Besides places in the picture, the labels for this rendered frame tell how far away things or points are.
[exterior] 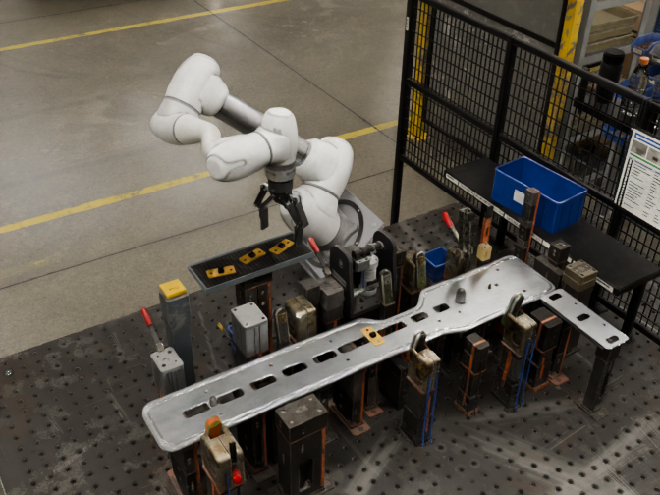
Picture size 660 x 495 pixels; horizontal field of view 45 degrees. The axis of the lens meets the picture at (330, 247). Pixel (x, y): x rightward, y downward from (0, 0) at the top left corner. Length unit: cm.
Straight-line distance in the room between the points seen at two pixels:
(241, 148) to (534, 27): 277
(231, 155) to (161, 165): 323
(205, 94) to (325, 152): 50
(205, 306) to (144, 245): 164
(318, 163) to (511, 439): 117
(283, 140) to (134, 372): 101
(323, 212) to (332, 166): 17
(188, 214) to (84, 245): 63
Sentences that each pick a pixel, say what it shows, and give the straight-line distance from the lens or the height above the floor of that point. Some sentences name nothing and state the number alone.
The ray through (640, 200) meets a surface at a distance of 286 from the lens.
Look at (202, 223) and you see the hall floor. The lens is 473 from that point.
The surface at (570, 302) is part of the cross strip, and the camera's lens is 267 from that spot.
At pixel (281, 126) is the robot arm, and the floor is 161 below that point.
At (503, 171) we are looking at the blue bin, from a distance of 305.
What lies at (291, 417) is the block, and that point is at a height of 103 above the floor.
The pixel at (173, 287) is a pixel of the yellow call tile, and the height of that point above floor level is 116.
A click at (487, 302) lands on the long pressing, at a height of 100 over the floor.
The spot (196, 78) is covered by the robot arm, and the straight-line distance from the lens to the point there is 272.
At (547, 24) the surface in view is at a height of 114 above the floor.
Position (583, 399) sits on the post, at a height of 73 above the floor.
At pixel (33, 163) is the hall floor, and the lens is 558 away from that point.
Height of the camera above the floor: 261
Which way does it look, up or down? 35 degrees down
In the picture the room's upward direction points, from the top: 1 degrees clockwise
